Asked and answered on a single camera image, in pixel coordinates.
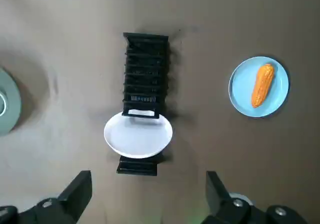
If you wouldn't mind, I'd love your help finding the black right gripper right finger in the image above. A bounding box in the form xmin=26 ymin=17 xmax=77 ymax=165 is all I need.
xmin=199 ymin=171 xmax=311 ymax=224

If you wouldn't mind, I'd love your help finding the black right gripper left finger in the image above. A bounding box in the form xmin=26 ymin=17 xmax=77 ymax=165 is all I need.
xmin=0 ymin=170 xmax=93 ymax=224

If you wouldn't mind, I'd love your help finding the glass pot lid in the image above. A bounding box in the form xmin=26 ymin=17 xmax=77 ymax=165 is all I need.
xmin=0 ymin=89 xmax=8 ymax=117

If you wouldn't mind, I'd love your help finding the orange corn cob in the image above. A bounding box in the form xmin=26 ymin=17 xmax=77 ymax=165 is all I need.
xmin=251 ymin=63 xmax=275 ymax=109

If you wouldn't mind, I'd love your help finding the white plate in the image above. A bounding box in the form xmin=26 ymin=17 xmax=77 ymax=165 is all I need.
xmin=103 ymin=109 xmax=174 ymax=159

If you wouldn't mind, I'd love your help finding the steel cooking pot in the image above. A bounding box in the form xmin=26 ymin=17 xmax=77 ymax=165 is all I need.
xmin=0 ymin=66 xmax=22 ymax=136

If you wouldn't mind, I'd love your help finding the light blue plate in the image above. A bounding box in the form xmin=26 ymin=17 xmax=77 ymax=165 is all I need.
xmin=228 ymin=56 xmax=290 ymax=118

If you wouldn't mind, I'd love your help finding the black dish rack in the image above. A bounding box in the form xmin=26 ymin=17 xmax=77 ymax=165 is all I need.
xmin=116 ymin=32 xmax=174 ymax=177

